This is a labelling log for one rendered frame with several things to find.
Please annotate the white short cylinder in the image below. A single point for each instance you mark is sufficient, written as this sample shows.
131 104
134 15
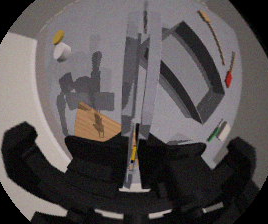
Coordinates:
62 51

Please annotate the red spatula with wooden handle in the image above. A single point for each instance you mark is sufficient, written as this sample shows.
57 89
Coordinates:
229 78

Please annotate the light brown wooden board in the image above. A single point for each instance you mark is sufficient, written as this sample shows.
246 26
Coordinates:
90 124

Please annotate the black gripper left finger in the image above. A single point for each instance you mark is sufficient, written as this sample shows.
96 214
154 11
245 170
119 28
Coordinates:
112 153

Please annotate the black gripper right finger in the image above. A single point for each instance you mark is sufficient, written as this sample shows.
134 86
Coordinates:
153 154

